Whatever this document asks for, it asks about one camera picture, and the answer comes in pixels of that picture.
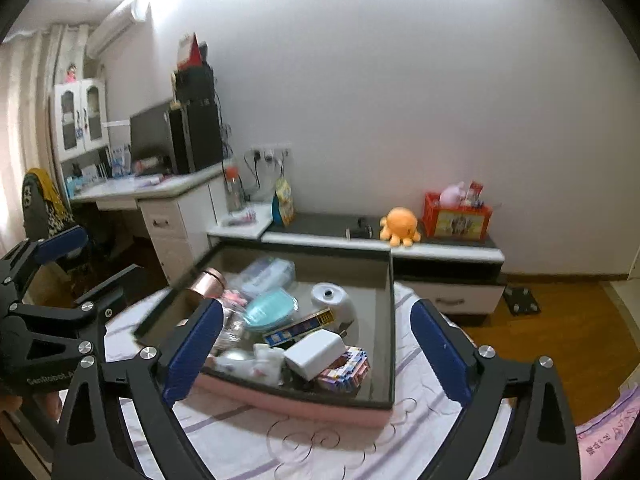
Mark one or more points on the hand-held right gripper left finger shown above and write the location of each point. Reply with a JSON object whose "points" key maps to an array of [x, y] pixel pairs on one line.
{"points": [[192, 350]]}

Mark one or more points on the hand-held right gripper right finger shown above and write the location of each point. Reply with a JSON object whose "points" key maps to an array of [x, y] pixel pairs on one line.
{"points": [[440, 350]]}

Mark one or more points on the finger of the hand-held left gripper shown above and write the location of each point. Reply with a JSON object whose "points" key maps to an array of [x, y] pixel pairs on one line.
{"points": [[122, 282], [65, 246]]}

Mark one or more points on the rose gold and teal jar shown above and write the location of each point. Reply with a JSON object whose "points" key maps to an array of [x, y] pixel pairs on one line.
{"points": [[206, 287]]}

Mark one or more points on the small pink doll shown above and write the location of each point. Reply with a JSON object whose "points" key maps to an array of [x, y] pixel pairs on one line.
{"points": [[235, 298]]}

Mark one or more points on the teal oval case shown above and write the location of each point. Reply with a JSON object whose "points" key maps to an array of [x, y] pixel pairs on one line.
{"points": [[270, 311]]}

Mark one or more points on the pink bead packet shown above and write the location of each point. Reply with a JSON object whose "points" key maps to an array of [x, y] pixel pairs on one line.
{"points": [[345, 367]]}

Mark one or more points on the clear plastic box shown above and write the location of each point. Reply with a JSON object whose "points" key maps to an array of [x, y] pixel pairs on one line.
{"points": [[267, 275]]}

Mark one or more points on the white rounded device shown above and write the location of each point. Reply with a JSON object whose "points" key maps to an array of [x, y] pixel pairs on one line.
{"points": [[332, 305]]}

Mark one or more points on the pink box with black rim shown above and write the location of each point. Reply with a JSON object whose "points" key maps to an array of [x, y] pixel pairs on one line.
{"points": [[300, 407]]}

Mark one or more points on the white charger block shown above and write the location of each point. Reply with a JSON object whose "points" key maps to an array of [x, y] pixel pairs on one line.
{"points": [[315, 355]]}

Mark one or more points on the person's left hand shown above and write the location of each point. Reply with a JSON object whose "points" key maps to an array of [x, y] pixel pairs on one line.
{"points": [[52, 406]]}

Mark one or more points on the low black-topped white cabinet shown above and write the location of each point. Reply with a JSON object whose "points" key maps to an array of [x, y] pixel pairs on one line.
{"points": [[450, 301]]}

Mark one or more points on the office chair with patterned cover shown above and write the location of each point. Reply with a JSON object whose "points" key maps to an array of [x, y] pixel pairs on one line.
{"points": [[45, 200]]}

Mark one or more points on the white computer desk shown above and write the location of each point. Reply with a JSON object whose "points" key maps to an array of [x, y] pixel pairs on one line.
{"points": [[170, 225]]}

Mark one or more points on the black bathroom scale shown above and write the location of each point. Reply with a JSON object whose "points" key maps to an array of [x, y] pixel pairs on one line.
{"points": [[521, 301]]}

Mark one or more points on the blue and white carton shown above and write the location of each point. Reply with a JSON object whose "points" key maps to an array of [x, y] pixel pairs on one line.
{"points": [[121, 160]]}

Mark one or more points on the pink mouse pad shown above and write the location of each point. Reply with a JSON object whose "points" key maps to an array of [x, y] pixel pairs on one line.
{"points": [[149, 180]]}

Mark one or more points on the cream window curtain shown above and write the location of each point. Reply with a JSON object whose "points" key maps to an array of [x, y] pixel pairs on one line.
{"points": [[20, 135]]}

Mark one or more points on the white glass-door hutch cabinet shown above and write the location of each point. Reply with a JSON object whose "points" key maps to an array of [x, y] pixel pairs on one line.
{"points": [[80, 120]]}

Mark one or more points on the orange octopus plush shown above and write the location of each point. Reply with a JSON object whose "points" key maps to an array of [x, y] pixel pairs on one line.
{"points": [[400, 227]]}

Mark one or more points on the red storage crate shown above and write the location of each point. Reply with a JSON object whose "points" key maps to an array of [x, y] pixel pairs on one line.
{"points": [[457, 220]]}

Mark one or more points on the small pink packet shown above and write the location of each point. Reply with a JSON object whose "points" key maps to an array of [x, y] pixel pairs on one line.
{"points": [[242, 218]]}

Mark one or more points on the black computer monitor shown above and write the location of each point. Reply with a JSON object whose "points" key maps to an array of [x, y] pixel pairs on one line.
{"points": [[150, 135]]}

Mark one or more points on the clear bottle with red cap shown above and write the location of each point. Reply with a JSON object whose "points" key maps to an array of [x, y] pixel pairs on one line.
{"points": [[233, 190]]}

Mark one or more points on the small black metal object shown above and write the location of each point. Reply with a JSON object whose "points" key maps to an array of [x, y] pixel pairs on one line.
{"points": [[359, 229]]}

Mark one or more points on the pink plush toy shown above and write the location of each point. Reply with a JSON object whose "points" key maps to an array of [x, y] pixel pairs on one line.
{"points": [[453, 195]]}

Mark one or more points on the striped white tablecloth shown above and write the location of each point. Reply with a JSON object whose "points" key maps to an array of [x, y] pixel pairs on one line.
{"points": [[310, 452]]}

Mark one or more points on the red and white packets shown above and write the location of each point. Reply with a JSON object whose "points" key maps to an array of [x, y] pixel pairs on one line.
{"points": [[476, 193]]}

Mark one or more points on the black computer tower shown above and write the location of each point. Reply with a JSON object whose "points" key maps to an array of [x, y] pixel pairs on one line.
{"points": [[197, 135]]}

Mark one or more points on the small pink doll ornament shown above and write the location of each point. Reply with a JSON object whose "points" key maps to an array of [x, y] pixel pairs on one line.
{"points": [[71, 73]]}

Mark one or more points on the yellow and blue snack bag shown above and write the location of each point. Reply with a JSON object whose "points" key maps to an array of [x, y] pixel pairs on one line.
{"points": [[284, 202]]}

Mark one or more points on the pink bed blanket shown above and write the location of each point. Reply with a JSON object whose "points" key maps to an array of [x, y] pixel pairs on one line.
{"points": [[605, 435]]}

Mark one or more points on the black speaker box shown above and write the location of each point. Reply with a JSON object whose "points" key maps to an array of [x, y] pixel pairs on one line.
{"points": [[194, 85]]}

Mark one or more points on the white air conditioner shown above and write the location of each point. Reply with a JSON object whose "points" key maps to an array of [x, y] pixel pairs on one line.
{"points": [[117, 27]]}

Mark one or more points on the red cardboard box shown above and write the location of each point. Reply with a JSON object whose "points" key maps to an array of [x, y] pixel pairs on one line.
{"points": [[190, 52]]}

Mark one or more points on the white wall socket strip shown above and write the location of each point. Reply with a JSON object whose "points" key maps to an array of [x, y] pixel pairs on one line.
{"points": [[270, 151]]}

